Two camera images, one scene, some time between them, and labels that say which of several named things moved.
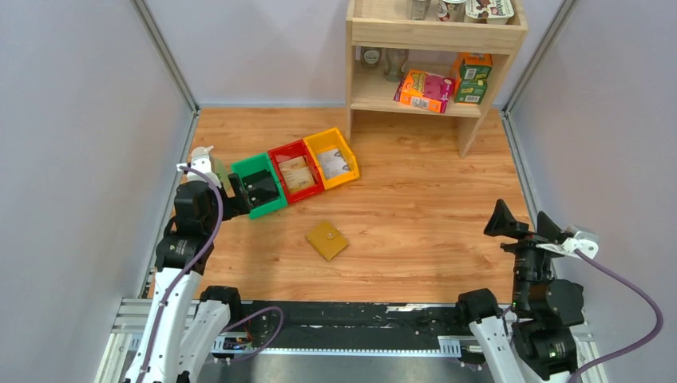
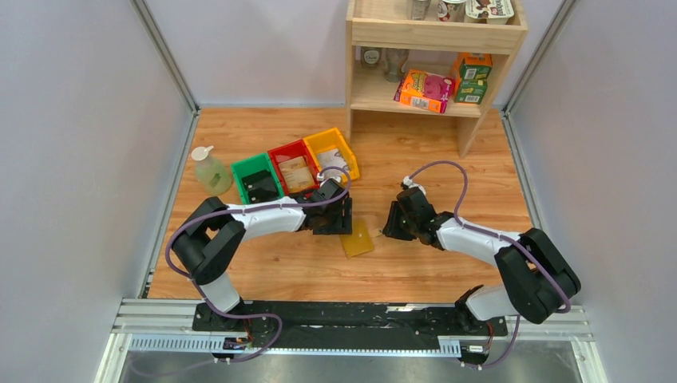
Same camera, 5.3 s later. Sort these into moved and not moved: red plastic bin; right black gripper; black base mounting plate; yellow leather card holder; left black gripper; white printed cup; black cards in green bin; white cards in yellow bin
Moved: yellow leather card holder; right black gripper; left black gripper
Not moved: white cards in yellow bin; red plastic bin; black cards in green bin; black base mounting plate; white printed cup
